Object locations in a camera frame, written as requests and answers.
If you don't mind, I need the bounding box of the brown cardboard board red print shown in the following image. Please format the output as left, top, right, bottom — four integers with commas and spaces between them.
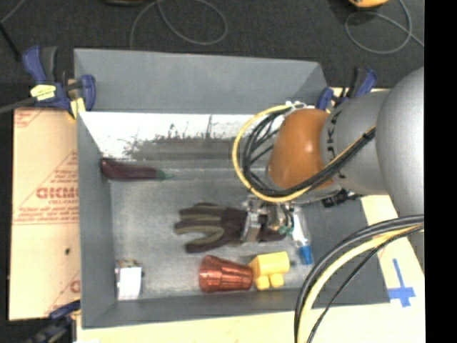
7, 106, 82, 321

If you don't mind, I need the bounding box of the black cylinder on white bracket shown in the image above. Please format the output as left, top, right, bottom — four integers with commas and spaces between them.
321, 189, 358, 209

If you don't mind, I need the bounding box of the dark brown and olive glove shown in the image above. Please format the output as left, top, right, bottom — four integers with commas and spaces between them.
174, 202, 288, 254

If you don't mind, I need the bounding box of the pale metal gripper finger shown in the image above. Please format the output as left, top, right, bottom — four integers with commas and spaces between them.
243, 208, 268, 227
241, 224, 263, 243

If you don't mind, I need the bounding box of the clear plastic bottle blue cap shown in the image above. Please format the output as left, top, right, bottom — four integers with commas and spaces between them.
291, 205, 314, 266

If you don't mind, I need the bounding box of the yellow toy block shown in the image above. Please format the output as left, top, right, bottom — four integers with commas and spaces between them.
248, 251, 291, 292

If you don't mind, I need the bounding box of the copper ribbed cup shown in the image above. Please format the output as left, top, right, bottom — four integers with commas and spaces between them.
198, 254, 254, 294

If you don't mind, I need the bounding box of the grey metal bin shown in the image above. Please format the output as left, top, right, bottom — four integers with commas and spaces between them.
73, 47, 391, 329

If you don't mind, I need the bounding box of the purple toy eggplant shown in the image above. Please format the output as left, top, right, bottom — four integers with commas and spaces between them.
99, 157, 176, 182

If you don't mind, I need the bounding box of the white box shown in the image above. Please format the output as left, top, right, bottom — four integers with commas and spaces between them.
114, 259, 144, 301

